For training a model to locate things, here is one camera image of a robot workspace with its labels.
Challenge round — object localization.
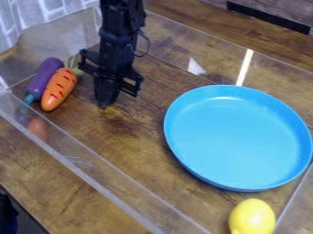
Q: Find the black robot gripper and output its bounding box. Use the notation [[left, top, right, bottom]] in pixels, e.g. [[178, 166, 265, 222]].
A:
[[78, 30, 143, 108]]

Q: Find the orange toy carrot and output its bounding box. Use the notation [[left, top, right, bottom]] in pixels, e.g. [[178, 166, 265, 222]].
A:
[[42, 65, 82, 112]]

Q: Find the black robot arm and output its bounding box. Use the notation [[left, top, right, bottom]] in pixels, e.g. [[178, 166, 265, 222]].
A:
[[78, 0, 147, 108]]

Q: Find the purple toy eggplant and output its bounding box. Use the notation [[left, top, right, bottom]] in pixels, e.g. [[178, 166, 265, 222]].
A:
[[24, 58, 64, 105]]

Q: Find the blue plastic plate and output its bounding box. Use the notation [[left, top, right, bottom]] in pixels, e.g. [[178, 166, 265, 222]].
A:
[[163, 85, 313, 192]]

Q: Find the yellow toy lemon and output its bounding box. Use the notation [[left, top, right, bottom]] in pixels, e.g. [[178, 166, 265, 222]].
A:
[[229, 198, 277, 234]]

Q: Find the clear acrylic enclosure wall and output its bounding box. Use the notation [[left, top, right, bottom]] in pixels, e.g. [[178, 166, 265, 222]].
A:
[[0, 2, 313, 234]]

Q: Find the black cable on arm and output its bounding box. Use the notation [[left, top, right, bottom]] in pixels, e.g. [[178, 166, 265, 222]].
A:
[[131, 28, 151, 59]]

